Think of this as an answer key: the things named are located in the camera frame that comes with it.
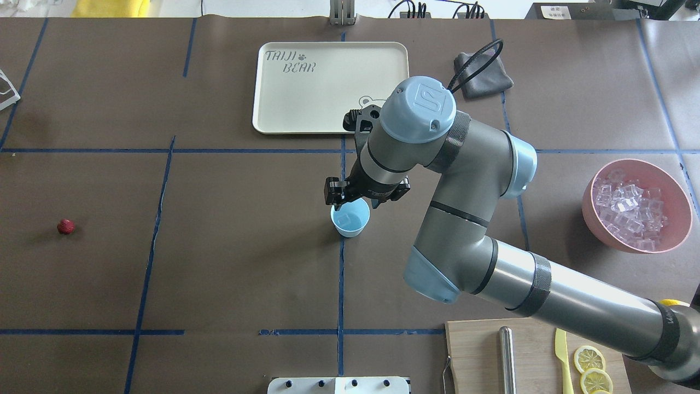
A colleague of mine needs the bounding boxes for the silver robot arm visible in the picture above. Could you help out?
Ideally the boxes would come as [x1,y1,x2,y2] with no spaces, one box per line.
[324,76,698,389]

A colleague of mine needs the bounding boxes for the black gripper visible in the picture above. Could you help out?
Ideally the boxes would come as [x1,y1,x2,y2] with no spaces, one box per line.
[323,161,411,211]

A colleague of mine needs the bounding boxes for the aluminium frame post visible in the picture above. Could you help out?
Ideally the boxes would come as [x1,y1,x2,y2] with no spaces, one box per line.
[329,0,357,26]

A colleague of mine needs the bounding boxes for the black power strip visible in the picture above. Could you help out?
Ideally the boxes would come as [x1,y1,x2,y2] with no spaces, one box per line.
[387,1,488,20]

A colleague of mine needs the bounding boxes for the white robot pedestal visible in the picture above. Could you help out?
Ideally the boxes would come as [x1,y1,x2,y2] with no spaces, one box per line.
[267,376,412,393]

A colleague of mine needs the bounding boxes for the pink bowl of ice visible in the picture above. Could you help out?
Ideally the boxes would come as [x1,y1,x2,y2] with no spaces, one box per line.
[581,159,693,254]

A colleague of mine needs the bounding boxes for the grey folded cloth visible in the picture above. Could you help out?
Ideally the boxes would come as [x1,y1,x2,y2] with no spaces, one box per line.
[458,49,514,100]

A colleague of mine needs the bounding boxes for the lemon slices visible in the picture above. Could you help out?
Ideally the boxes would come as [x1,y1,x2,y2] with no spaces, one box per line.
[573,346,614,393]

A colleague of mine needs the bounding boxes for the white wire cup rack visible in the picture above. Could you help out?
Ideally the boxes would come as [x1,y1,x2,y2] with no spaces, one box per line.
[0,70,21,111]

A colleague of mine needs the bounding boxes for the light blue cup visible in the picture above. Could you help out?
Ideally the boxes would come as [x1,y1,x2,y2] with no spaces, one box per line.
[330,199,370,239]

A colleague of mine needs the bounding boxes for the cream bear tray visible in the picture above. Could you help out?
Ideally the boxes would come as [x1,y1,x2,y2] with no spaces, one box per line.
[252,42,409,135]

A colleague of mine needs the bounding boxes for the red strawberry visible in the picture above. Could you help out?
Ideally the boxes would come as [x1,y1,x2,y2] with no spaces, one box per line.
[57,219,77,235]

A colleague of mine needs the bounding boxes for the yellow towel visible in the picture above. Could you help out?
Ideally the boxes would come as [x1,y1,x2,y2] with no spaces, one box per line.
[71,0,150,18]

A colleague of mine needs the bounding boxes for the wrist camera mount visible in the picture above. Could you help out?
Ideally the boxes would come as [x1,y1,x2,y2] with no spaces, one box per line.
[342,105,382,153]

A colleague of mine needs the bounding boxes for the ice cube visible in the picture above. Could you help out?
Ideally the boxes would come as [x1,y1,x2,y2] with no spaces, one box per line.
[333,211,361,231]

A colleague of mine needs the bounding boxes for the yellow plastic knife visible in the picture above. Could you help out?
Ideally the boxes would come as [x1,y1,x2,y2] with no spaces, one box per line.
[553,327,575,394]

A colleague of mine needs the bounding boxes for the wooden cutting board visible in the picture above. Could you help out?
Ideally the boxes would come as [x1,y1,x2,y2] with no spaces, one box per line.
[444,318,632,394]

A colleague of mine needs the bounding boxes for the lemon near board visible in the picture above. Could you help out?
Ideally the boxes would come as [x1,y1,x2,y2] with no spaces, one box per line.
[658,299,690,307]

